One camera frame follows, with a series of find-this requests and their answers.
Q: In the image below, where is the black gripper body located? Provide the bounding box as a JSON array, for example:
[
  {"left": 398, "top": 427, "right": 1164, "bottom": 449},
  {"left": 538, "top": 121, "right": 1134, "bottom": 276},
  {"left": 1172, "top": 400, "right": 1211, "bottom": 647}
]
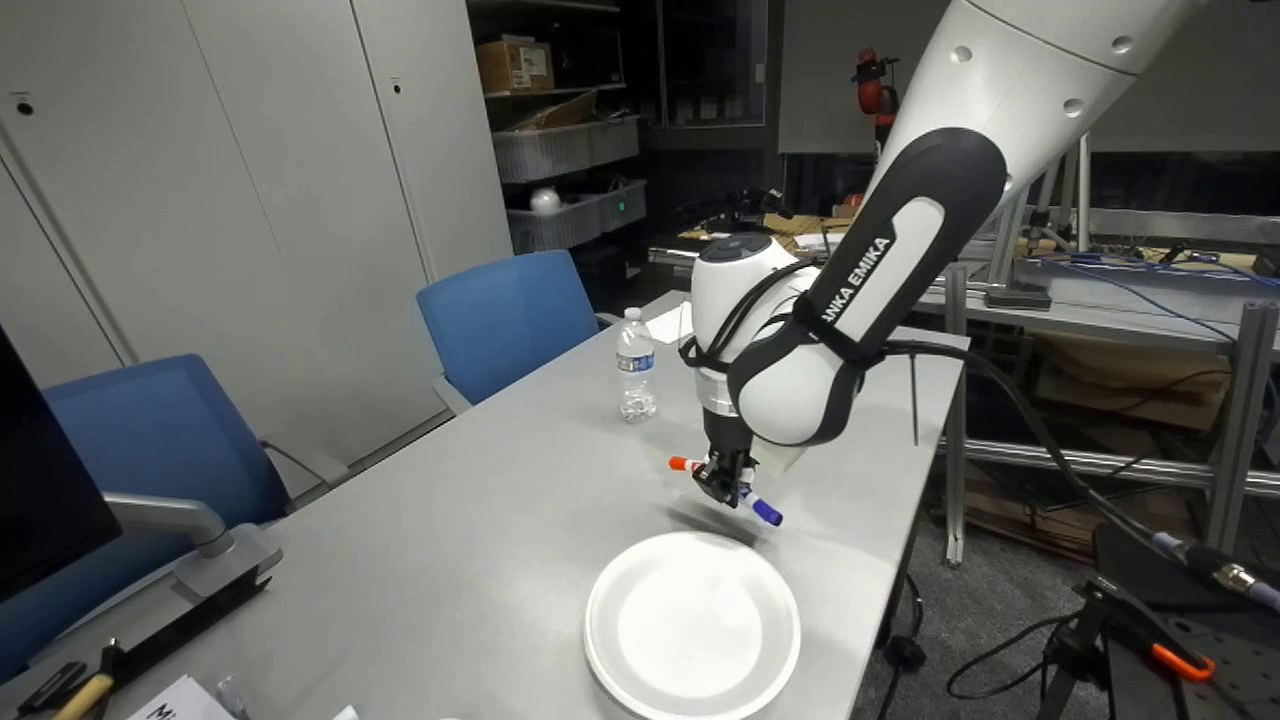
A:
[{"left": 705, "top": 412, "right": 752, "bottom": 473}]

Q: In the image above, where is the marker with blue cap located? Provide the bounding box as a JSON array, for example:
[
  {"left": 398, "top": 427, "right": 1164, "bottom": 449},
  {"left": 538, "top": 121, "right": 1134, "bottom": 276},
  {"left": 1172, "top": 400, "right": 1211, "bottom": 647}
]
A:
[{"left": 706, "top": 481, "right": 785, "bottom": 530}]

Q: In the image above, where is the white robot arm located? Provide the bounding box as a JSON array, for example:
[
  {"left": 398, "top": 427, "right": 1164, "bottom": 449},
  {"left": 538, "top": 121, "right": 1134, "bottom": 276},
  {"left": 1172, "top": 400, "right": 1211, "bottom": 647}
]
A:
[{"left": 679, "top": 0, "right": 1208, "bottom": 503}]

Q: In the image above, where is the white round plate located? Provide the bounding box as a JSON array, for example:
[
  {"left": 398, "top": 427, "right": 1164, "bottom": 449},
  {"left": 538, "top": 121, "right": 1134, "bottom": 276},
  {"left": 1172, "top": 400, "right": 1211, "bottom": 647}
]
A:
[{"left": 581, "top": 534, "right": 803, "bottom": 720}]

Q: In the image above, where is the clear plastic water bottle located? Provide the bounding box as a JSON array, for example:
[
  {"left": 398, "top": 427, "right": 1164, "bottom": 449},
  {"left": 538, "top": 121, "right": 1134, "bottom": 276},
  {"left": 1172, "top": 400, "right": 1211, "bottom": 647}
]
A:
[{"left": 615, "top": 307, "right": 655, "bottom": 420}]

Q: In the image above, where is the white paper sheet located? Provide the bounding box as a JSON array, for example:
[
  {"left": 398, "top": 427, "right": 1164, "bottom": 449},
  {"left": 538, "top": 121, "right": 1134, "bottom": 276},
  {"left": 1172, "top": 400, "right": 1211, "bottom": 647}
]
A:
[{"left": 646, "top": 306, "right": 691, "bottom": 346}]

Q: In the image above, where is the far blue chair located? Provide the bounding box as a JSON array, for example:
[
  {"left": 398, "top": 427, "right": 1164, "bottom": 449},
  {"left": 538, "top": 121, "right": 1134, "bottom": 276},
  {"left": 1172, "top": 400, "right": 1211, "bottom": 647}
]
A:
[{"left": 414, "top": 249, "right": 599, "bottom": 404}]

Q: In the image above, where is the blue chair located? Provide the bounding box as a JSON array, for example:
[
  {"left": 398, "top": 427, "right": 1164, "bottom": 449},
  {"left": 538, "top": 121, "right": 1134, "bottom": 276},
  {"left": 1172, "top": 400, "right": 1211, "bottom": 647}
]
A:
[
  {"left": 0, "top": 355, "right": 292, "bottom": 681},
  {"left": 414, "top": 249, "right": 599, "bottom": 404}
]

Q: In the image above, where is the dark storage shelf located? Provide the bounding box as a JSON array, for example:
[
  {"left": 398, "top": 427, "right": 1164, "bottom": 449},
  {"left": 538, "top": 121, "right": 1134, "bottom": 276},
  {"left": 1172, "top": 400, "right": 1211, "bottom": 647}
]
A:
[{"left": 469, "top": 0, "right": 646, "bottom": 254}]

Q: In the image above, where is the red fire extinguisher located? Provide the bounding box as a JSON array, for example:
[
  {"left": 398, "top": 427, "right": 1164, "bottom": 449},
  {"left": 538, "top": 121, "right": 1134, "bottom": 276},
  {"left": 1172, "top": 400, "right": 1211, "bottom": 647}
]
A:
[{"left": 853, "top": 50, "right": 898, "bottom": 137}]

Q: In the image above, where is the black tripod with orange clamp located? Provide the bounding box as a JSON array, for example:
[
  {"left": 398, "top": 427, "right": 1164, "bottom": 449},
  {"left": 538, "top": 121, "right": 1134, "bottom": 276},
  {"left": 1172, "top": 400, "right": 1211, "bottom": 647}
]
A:
[{"left": 1034, "top": 575, "right": 1215, "bottom": 720}]

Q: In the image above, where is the grey monitor stand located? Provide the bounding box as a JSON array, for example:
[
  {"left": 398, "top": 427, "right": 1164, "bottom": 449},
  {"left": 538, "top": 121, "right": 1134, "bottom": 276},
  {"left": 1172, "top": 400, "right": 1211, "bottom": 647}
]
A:
[{"left": 0, "top": 491, "right": 278, "bottom": 686}]

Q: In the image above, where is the near blue chair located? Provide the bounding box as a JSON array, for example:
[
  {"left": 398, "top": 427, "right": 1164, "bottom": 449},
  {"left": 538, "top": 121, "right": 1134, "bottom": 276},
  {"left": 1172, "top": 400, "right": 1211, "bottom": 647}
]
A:
[{"left": 0, "top": 355, "right": 292, "bottom": 681}]

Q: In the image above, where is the black computer monitor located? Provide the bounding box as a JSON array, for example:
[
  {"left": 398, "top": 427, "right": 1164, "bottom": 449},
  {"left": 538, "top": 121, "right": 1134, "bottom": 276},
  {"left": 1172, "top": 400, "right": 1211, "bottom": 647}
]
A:
[{"left": 0, "top": 331, "right": 119, "bottom": 600}]

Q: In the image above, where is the wooden handled tool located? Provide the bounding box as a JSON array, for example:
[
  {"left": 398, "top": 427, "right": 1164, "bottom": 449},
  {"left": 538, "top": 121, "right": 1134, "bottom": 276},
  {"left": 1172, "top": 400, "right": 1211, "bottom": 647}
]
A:
[{"left": 17, "top": 644, "right": 127, "bottom": 720}]

